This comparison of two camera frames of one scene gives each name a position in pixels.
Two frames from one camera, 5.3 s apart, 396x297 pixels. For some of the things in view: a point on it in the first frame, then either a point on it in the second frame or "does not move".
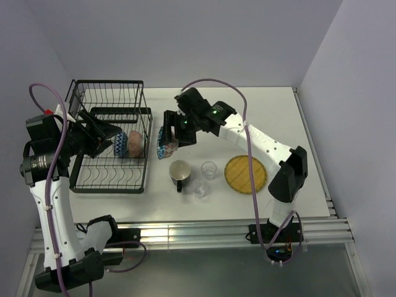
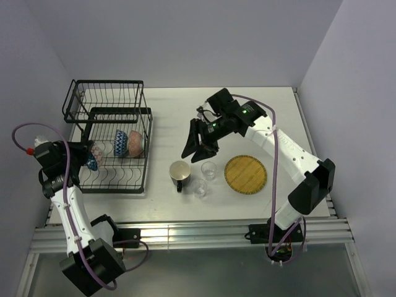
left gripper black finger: (104, 129) -> (80, 149)
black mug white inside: (179, 171) does not move
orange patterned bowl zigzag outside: (120, 145) does not move
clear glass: (199, 188) does not move
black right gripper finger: (189, 140) -> (203, 153)
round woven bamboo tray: (237, 174) does not move
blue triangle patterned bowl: (164, 151) -> (91, 163)
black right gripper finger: (169, 119) -> (195, 137)
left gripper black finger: (99, 147) -> (81, 161)
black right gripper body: (186, 125) -> (210, 132)
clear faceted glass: (208, 169) does not move
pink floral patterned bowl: (135, 144) does not move
